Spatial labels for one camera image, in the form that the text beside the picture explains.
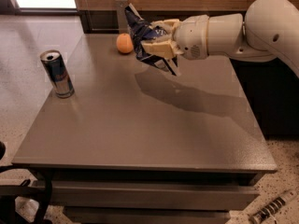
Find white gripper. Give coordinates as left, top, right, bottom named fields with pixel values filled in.
left=141, top=15, right=209, bottom=60

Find blue chip bag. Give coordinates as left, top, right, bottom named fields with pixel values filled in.
left=125, top=4, right=179, bottom=76

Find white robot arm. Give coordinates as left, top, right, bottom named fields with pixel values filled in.
left=141, top=0, right=299, bottom=76

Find redbull can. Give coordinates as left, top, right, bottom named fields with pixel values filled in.
left=40, top=49, right=75, bottom=98

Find orange fruit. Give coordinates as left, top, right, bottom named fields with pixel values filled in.
left=116, top=33, right=134, bottom=54

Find grey cabinet drawers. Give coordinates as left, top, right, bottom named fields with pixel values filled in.
left=31, top=168, right=265, bottom=224

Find striped tube on floor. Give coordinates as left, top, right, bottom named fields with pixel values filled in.
left=249, top=189, right=298, bottom=224

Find black chair base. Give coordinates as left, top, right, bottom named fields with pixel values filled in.
left=0, top=141, right=54, bottom=224

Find left metal bracket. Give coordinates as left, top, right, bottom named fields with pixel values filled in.
left=115, top=0, right=128, bottom=34

